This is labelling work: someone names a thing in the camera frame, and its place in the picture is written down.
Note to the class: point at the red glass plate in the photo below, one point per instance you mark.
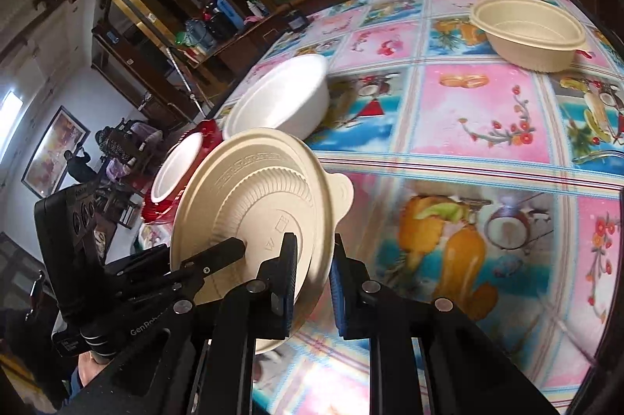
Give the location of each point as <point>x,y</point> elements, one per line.
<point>155,216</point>
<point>207,137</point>

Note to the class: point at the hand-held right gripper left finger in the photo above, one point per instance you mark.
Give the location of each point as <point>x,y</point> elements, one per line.
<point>280,278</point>

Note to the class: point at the dark wooden chair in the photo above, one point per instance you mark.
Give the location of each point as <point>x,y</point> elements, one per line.
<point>141,139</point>
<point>109,149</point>

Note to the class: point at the framed wall painting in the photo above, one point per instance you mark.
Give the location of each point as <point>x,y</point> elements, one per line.
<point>53,151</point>

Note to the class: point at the beige round plastic lid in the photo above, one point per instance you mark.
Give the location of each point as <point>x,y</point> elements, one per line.
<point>253,200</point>

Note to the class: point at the small white bowl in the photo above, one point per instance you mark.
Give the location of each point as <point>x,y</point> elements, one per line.
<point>173,173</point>

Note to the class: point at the blue water jug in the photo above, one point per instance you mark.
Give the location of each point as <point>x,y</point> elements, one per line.
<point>201,33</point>

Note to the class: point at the black container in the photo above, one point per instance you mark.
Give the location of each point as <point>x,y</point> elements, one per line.
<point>219,22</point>

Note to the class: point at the large white bowl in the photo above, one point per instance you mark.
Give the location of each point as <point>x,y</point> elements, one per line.
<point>282,103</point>

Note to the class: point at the beige plastic bowl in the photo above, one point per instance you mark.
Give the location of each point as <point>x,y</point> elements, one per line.
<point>526,49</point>

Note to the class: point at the brown wooden cabinet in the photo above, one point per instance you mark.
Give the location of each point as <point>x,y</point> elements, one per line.
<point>253,44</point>

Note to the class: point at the pink cloth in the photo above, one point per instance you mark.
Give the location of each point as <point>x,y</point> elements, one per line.
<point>252,20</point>

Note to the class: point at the blue plastic container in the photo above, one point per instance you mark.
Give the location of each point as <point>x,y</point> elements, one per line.
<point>231,8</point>

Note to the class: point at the printed fruit tablecloth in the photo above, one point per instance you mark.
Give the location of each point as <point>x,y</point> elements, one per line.
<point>463,127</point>

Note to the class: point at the small black device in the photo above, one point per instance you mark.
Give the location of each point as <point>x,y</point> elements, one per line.
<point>297,21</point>

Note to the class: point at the window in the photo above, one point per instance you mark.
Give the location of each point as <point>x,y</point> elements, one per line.
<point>9,108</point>

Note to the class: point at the green packet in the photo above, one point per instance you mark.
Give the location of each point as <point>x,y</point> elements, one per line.
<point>182,37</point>

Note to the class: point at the white bottle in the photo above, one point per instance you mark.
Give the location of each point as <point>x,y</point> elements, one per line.
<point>252,8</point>

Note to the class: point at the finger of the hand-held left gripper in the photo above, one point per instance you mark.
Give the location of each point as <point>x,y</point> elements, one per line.
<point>214,258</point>

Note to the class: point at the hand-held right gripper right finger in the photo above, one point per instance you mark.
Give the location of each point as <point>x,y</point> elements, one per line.
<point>339,298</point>

